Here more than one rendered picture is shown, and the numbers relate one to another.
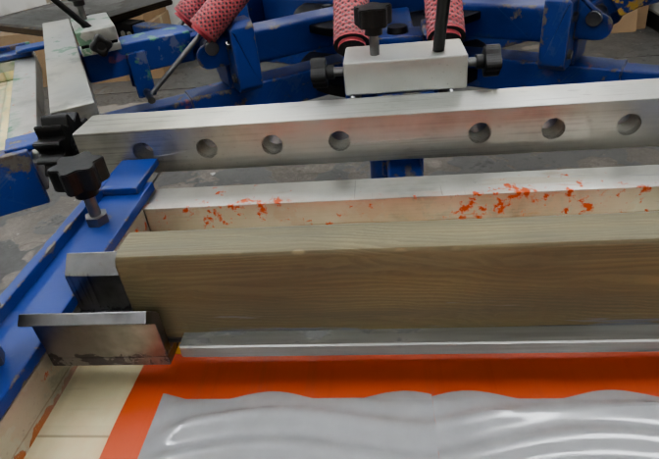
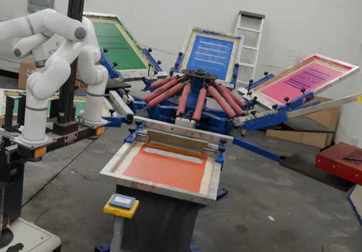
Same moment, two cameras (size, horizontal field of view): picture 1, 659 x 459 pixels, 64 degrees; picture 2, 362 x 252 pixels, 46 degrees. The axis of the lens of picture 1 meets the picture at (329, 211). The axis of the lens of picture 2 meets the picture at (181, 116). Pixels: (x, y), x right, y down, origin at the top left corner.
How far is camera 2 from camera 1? 2.33 m
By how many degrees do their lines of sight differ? 16
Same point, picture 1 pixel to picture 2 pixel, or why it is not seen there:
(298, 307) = (163, 140)
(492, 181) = not seen: hidden behind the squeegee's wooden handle
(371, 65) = (179, 120)
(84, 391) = (137, 144)
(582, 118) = (206, 135)
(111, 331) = (144, 137)
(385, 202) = not seen: hidden behind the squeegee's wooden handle
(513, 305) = (184, 145)
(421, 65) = (186, 122)
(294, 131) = (166, 126)
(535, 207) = not seen: hidden behind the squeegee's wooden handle
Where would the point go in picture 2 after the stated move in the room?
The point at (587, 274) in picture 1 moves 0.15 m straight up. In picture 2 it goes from (191, 142) to (195, 119)
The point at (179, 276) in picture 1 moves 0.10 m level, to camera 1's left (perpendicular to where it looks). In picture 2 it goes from (153, 133) to (137, 131)
